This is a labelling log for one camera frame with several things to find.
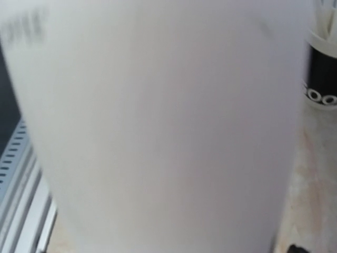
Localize white paper coffee cup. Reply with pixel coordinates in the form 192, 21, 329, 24
1, 1, 311, 252

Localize black plastic cup lid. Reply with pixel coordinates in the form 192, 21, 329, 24
287, 244, 310, 253

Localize black paper cup with straws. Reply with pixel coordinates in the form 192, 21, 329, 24
303, 31, 336, 110

